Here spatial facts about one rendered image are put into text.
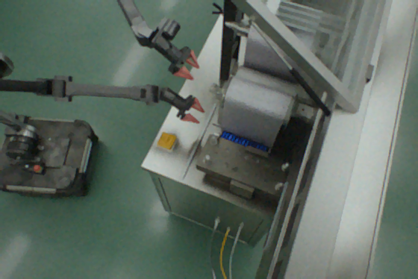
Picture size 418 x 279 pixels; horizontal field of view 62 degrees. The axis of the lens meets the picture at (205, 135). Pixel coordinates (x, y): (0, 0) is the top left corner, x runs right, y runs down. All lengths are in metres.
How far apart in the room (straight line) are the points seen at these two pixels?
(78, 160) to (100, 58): 1.07
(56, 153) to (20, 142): 0.23
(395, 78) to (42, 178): 2.09
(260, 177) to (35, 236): 1.72
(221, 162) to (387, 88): 0.68
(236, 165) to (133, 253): 1.22
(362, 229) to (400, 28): 0.78
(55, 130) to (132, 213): 0.79
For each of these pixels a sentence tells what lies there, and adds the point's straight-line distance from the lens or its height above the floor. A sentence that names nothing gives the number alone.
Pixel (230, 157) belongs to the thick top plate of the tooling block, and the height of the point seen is 1.03.
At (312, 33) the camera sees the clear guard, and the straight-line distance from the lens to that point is 0.90.
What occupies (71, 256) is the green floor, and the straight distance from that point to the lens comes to 2.58.
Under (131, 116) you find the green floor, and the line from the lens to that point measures 2.82.
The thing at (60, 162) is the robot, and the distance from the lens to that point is 2.50.
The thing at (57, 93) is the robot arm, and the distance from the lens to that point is 1.57.
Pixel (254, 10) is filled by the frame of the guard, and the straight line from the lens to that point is 0.77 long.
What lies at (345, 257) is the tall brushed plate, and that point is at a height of 1.44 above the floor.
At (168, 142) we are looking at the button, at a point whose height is 0.92.
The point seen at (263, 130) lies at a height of 1.15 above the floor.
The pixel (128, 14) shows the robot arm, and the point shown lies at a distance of 1.39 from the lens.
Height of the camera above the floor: 2.41
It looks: 64 degrees down
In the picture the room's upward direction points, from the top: straight up
